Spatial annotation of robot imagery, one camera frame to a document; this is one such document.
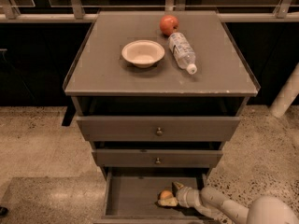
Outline white cylindrical post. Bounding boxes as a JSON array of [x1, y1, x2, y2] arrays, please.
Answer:
[[269, 64, 299, 118]]

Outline grey open bottom drawer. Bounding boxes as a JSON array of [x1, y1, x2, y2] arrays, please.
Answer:
[[94, 168, 220, 224]]

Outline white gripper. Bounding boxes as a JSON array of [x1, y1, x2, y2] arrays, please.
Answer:
[[158, 181, 202, 208]]

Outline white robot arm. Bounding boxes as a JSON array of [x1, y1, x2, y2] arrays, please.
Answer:
[[158, 182, 299, 224]]

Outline grey middle drawer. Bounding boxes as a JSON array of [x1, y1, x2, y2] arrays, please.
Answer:
[[92, 149, 222, 168]]

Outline small orange fruit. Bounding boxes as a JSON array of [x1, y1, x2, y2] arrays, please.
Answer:
[[160, 190, 174, 200]]

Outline red apple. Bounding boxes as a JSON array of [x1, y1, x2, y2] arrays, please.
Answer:
[[159, 15, 179, 36]]

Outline metal railing frame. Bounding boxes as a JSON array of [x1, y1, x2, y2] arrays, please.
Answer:
[[0, 0, 299, 22]]

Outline grey top drawer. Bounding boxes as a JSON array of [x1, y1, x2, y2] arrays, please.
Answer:
[[77, 116, 240, 142]]

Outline clear plastic water bottle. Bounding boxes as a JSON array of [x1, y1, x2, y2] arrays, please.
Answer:
[[168, 32, 197, 75]]

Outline grey wooden drawer cabinet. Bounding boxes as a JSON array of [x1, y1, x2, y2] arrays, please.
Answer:
[[62, 10, 261, 179]]

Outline beige paper bowl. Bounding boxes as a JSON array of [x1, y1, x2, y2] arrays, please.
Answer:
[[121, 40, 165, 68]]

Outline dark shoe tip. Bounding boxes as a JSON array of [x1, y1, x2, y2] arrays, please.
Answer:
[[0, 206, 8, 217]]

